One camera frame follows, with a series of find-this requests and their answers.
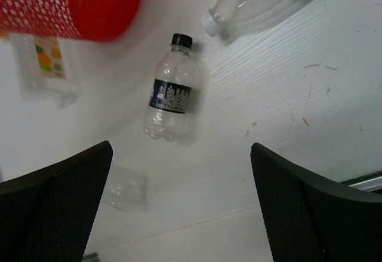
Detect tall clear fruit-label bottle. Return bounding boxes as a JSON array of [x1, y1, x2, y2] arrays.
[[10, 33, 79, 108]]

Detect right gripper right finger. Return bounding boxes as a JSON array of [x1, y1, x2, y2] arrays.
[[251, 143, 381, 261]]

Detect small black-label bottle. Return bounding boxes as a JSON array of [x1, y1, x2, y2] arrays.
[[143, 33, 205, 145]]

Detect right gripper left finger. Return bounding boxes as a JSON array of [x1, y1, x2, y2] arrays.
[[1, 141, 113, 261]]

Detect red mesh plastic bin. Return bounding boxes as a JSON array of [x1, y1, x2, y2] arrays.
[[1, 0, 141, 42]]

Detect clear water bottle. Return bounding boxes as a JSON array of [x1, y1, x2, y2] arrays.
[[101, 165, 148, 212]]

